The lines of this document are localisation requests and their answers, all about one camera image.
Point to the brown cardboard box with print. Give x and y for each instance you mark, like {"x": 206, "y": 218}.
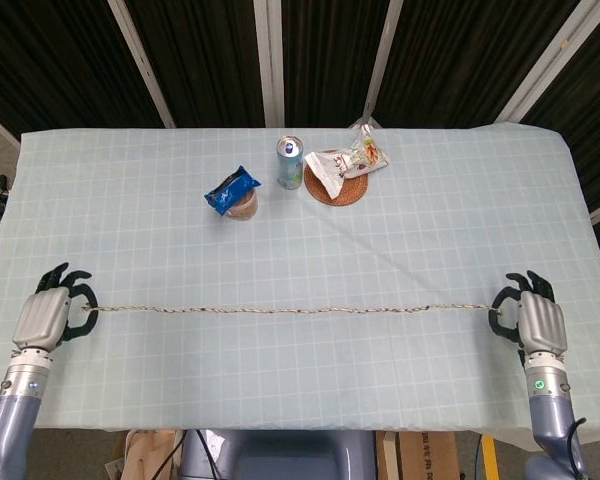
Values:
{"x": 420, "y": 457}

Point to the grey-blue robot torso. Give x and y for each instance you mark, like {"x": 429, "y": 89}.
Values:
{"x": 280, "y": 455}

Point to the dark pleated curtain panel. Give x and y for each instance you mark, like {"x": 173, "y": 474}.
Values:
{"x": 455, "y": 60}
{"x": 595, "y": 115}
{"x": 50, "y": 55}
{"x": 205, "y": 60}
{"x": 330, "y": 60}

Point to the round woven brown coaster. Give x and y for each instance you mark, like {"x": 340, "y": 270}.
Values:
{"x": 352, "y": 192}

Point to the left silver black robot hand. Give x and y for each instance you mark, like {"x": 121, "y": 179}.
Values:
{"x": 40, "y": 317}

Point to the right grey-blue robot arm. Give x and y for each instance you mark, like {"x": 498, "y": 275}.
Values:
{"x": 550, "y": 415}

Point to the white crumpled snack bag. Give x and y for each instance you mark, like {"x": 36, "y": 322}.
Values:
{"x": 330, "y": 167}

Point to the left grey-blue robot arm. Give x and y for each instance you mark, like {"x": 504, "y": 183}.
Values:
{"x": 15, "y": 410}

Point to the plain light cardboard box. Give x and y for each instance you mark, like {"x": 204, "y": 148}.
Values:
{"x": 145, "y": 452}

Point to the yellow strip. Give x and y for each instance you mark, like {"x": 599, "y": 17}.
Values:
{"x": 490, "y": 457}

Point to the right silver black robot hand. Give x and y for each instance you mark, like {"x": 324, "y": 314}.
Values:
{"x": 542, "y": 325}

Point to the blue snack packet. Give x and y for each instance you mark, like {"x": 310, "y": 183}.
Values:
{"x": 230, "y": 190}

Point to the light blue drink can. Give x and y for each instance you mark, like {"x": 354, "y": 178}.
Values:
{"x": 290, "y": 167}

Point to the pale blue checked tablecloth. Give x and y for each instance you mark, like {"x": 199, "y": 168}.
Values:
{"x": 130, "y": 240}

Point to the small brown cup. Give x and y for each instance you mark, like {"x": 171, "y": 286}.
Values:
{"x": 247, "y": 210}

